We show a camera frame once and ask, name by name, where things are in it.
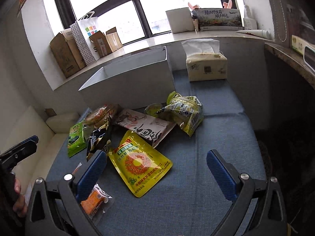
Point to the green seaweed snack packet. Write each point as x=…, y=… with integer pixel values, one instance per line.
x=76, y=140

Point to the white framed mirror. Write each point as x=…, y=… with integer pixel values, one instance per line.
x=309, y=57

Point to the orange cake packet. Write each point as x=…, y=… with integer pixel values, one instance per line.
x=97, y=202

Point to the small open cardboard box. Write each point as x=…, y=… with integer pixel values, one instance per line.
x=106, y=43

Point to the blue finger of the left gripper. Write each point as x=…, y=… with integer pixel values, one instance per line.
x=19, y=152

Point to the yellow snack pouch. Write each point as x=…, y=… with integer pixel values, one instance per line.
x=139, y=164

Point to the tall brown cardboard box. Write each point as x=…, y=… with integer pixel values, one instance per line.
x=66, y=52

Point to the green white tissue box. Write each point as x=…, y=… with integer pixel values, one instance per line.
x=298, y=44

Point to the white lotion tube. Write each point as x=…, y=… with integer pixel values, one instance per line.
x=257, y=32

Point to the white pump bottle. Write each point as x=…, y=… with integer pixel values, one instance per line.
x=249, y=22

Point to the pink toy figure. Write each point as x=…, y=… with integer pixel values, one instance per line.
x=228, y=5

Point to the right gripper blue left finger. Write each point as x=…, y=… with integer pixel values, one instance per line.
x=88, y=174

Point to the cream sofa cushion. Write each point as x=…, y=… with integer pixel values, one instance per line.
x=63, y=122

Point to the black gold snack bag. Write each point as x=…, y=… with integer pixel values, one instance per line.
x=100, y=139

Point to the left hand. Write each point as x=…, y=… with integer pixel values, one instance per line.
x=20, y=206

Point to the beige tissue pack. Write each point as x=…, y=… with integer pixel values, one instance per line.
x=204, y=61

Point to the green jelly cup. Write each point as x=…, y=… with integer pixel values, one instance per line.
x=152, y=109

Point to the brown pastry snack packet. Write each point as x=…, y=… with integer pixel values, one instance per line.
x=101, y=116

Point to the white calligraphy snack packet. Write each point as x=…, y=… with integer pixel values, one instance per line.
x=152, y=129

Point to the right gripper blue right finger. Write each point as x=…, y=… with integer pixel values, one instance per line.
x=225, y=174

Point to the white open storage box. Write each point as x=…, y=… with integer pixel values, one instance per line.
x=133, y=82

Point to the white dotted paper bag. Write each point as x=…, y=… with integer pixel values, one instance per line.
x=82, y=29

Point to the white foam box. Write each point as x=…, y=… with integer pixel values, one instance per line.
x=180, y=20

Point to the olive green chip bag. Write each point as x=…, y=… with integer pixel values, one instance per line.
x=185, y=111

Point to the printed landscape gift box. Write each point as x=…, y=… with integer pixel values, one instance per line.
x=218, y=19

